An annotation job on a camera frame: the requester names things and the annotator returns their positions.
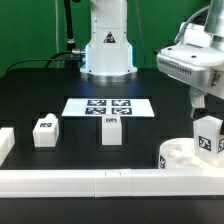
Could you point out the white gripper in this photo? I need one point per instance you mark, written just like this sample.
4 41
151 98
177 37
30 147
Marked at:
194 62

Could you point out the white round stool seat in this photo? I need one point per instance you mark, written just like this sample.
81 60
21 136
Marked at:
180 153

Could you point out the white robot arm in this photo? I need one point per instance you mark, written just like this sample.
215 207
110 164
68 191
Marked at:
109 54

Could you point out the white front fence bar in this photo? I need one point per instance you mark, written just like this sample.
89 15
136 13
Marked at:
111 183

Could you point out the white fence bar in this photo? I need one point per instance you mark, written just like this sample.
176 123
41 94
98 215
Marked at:
111 183
7 141

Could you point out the white tag sheet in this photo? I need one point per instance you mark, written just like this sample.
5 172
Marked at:
80 107

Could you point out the black vertical pole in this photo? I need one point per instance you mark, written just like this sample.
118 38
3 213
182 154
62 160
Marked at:
72 65

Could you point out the white left fence bar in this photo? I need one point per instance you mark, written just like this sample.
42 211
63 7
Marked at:
7 141

